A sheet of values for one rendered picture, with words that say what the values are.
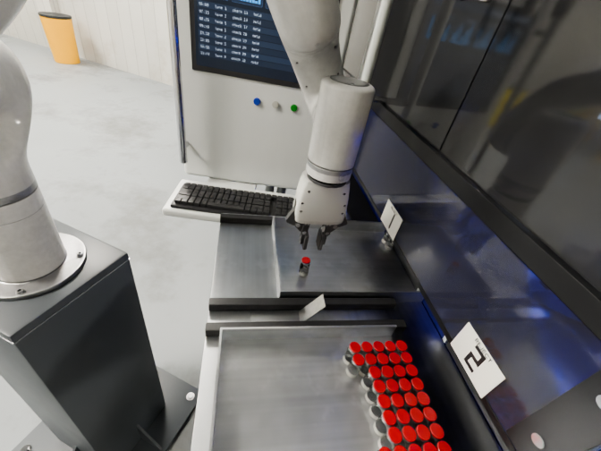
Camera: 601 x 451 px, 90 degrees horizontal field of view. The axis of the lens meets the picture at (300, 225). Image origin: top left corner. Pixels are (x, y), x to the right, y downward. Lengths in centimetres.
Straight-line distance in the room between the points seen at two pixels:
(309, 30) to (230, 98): 65
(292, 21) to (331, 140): 16
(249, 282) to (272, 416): 27
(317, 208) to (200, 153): 67
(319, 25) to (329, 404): 55
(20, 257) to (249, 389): 49
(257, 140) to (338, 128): 64
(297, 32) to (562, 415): 53
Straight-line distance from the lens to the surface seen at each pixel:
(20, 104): 70
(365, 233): 90
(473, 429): 67
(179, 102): 104
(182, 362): 159
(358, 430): 57
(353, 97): 47
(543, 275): 45
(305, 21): 44
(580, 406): 46
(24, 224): 72
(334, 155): 50
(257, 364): 58
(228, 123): 108
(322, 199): 55
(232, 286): 68
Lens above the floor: 140
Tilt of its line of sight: 37 degrees down
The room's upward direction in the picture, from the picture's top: 12 degrees clockwise
